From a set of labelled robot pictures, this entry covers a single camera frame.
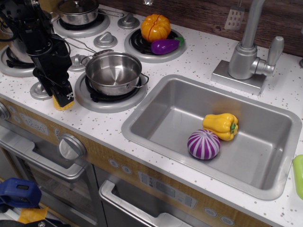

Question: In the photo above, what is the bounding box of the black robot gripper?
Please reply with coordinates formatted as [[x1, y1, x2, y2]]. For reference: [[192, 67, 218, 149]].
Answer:
[[26, 34, 74, 107]]

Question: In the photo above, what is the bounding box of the yellow toy corn cob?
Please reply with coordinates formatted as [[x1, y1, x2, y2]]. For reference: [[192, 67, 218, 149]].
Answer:
[[53, 96, 74, 111]]

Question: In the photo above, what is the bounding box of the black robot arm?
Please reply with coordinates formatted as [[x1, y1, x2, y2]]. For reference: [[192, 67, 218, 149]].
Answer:
[[0, 0, 74, 107]]

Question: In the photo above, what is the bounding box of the front grey stove knob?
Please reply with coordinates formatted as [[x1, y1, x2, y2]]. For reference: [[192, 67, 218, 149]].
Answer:
[[30, 82, 52, 101]]

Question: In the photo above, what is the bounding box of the grey stove knob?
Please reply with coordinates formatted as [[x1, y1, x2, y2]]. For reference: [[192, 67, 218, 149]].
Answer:
[[93, 32, 118, 49], [69, 54, 90, 72], [30, 82, 52, 101], [117, 13, 140, 29]]

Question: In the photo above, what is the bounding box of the middle left grey stove knob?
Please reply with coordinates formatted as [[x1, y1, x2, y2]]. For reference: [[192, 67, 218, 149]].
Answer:
[[69, 54, 90, 72]]

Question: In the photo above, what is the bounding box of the front right stove burner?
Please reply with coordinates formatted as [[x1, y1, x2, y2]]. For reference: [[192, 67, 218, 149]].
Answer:
[[74, 73, 148, 114]]

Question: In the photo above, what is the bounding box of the stove burner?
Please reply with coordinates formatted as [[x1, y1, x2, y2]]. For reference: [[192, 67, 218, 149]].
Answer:
[[53, 9, 110, 38], [124, 29, 186, 63], [0, 45, 34, 78], [74, 73, 148, 114]]

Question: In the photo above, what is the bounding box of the front left stove burner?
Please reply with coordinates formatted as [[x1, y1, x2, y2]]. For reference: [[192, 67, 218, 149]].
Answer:
[[0, 45, 34, 78]]

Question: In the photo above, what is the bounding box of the back left stove burner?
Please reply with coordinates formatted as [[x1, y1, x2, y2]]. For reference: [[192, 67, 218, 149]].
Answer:
[[53, 9, 110, 38]]

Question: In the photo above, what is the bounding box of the back right stove burner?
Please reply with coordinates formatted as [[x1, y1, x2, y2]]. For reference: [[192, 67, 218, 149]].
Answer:
[[124, 29, 186, 63]]

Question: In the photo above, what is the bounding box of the back grey stove knob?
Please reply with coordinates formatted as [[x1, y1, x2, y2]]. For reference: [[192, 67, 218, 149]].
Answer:
[[117, 13, 140, 29]]

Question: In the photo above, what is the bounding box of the round silver oven dial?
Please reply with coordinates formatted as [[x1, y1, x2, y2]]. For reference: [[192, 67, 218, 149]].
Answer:
[[57, 133, 87, 160]]

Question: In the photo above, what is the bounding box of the tall steel pot with lid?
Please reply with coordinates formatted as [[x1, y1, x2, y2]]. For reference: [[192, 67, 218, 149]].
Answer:
[[0, 37, 33, 64]]

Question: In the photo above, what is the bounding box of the small steel pot glass lid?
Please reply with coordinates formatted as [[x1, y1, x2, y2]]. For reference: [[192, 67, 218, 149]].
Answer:
[[51, 0, 125, 26]]

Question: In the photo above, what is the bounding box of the purple toy eggplant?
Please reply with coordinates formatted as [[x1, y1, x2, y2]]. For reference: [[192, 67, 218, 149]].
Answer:
[[151, 37, 185, 55]]

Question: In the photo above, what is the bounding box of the blue clamp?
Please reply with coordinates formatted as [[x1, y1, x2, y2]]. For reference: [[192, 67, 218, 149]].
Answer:
[[0, 178, 42, 213]]

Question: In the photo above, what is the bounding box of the orange toy pumpkin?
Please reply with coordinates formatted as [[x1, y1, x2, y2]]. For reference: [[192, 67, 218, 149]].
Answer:
[[141, 14, 171, 43]]

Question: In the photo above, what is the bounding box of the yellow cloth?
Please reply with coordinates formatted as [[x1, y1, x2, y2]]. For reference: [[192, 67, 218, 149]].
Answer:
[[18, 207, 48, 224]]

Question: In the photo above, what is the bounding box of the purple striped toy onion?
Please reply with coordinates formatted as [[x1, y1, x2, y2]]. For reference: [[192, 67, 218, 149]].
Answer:
[[187, 130, 220, 160]]

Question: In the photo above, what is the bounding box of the yellow toy bell pepper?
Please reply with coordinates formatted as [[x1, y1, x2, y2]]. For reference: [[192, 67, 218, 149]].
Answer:
[[202, 113, 238, 141]]

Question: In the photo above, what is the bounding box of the silver toy faucet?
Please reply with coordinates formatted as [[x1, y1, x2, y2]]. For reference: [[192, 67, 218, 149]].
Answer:
[[211, 0, 284, 96]]

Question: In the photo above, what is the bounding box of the hanging silver spatula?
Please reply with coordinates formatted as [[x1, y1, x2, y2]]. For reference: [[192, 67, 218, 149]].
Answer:
[[224, 0, 245, 31]]

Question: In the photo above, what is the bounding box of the grey metal sink basin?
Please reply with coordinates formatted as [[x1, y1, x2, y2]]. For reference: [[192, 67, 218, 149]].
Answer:
[[122, 75, 302, 200]]

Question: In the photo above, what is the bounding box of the green object at edge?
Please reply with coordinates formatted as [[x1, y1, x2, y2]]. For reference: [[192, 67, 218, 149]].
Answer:
[[293, 155, 303, 199]]

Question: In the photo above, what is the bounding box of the steel pan with handles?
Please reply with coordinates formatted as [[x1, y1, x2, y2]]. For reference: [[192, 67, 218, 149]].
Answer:
[[81, 50, 149, 96]]

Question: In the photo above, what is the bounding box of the wire utensil handle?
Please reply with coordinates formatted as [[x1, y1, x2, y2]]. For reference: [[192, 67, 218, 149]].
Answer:
[[63, 37, 97, 55]]

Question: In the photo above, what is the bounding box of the silver oven door handle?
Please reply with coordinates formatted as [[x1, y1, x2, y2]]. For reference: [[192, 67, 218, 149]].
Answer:
[[0, 126, 85, 183]]

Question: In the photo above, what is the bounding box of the silver dishwasher door handle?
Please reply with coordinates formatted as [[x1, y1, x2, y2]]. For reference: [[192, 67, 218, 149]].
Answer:
[[99, 180, 190, 227]]

